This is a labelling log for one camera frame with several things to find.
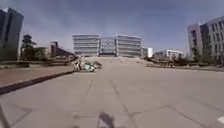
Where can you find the wide pale stone steps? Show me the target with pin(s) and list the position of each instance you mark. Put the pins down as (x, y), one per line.
(113, 59)

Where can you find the row of parked bicycles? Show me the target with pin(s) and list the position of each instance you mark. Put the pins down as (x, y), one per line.
(87, 66)

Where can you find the wide twin-block pale building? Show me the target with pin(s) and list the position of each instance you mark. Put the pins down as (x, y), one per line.
(86, 45)

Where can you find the small white building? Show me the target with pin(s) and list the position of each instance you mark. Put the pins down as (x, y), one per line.
(149, 52)

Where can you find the grey paved plaza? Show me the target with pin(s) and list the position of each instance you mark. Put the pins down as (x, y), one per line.
(140, 96)

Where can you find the low brown building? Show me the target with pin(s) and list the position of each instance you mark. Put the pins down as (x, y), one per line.
(58, 51)

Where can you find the low white building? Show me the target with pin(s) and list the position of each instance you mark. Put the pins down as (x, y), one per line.
(171, 53)

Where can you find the dark low hedge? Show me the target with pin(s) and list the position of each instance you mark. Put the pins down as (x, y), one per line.
(180, 62)

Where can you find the dark kerb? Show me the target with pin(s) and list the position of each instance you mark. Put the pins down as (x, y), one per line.
(33, 81)

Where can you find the dark tree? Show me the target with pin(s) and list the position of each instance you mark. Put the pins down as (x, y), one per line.
(28, 48)

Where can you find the red brick ground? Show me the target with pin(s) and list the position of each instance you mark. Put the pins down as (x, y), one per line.
(26, 74)

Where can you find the grey multi-storey building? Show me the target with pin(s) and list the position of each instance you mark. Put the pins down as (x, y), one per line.
(211, 38)

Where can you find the tall dark building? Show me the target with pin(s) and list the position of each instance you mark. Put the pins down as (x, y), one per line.
(10, 33)

